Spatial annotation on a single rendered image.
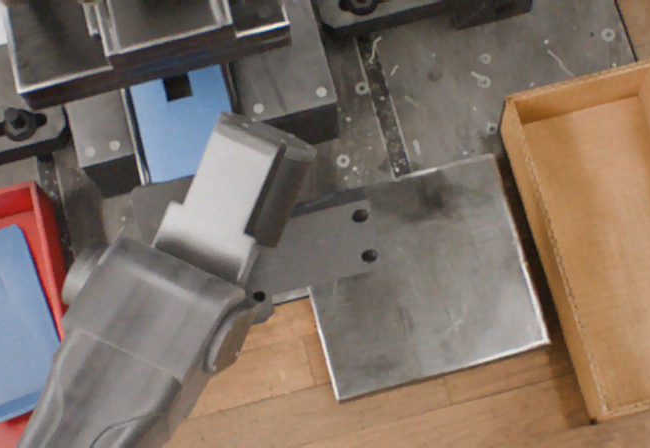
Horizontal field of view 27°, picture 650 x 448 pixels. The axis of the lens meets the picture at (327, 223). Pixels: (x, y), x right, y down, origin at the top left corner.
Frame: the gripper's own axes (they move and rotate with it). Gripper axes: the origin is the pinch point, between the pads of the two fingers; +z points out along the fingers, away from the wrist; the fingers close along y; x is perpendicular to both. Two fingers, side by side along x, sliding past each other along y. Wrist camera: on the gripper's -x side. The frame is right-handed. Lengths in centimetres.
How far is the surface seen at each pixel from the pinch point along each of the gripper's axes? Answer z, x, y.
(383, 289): 9.3, -11.8, -10.3
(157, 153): 9.7, 2.3, 4.2
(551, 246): 4.5, -24.4, -8.9
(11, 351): 12.0, 17.5, -8.5
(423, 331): 7.3, -13.9, -13.8
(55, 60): -2.5, 6.2, 13.4
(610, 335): 6.6, -27.9, -17.6
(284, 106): 10.5, -7.8, 5.2
